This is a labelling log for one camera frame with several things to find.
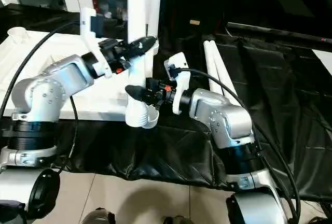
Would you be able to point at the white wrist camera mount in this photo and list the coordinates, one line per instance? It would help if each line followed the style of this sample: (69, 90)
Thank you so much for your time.
(179, 79)
(93, 37)

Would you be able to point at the small tan tag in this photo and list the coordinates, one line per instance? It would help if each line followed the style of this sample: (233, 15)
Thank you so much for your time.
(194, 22)

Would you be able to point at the small bottles behind glass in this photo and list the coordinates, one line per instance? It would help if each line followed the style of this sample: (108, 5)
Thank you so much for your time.
(110, 7)

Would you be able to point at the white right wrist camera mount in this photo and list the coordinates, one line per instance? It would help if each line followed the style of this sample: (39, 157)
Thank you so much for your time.
(179, 79)

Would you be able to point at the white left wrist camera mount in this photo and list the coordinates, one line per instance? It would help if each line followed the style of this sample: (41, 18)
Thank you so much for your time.
(93, 37)

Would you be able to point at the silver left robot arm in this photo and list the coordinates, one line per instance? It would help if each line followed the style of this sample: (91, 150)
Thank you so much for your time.
(46, 99)

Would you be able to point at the dark robot foot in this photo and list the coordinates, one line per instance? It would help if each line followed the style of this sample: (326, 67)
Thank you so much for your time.
(98, 216)
(177, 220)

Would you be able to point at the white plastic table leg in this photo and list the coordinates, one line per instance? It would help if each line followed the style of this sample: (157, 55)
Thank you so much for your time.
(154, 6)
(224, 73)
(215, 63)
(137, 11)

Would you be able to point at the dark left robot foot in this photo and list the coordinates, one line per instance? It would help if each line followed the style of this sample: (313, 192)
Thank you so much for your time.
(98, 216)

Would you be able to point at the dark metal rail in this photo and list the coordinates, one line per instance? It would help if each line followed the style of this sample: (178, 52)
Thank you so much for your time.
(280, 32)

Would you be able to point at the dark right robot foot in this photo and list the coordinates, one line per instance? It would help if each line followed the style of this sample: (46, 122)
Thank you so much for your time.
(177, 220)

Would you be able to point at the white plastic table top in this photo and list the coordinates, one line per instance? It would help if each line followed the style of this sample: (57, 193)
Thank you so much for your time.
(78, 94)

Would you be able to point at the black plastic mat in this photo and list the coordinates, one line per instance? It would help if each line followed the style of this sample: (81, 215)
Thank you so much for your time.
(290, 130)

